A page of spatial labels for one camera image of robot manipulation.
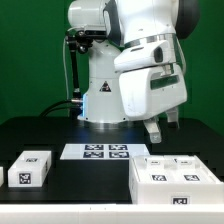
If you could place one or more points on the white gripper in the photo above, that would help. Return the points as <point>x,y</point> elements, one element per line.
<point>151,91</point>

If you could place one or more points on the white door panel with marker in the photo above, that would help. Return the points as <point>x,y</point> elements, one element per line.
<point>192,169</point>

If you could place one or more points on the white cabinet body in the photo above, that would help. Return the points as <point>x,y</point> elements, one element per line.
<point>175,192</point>

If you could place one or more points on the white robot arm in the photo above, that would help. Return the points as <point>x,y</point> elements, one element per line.
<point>116,25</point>

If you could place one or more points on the white base marker plate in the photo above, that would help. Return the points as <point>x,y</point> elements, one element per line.
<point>103,151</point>

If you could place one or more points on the white L-shaped corner fence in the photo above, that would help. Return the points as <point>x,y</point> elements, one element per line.
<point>211,213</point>

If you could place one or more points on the white box with marker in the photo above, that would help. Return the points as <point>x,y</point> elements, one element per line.
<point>30,169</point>

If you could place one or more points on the white block at left edge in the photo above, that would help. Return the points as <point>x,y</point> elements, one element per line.
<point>1,176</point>

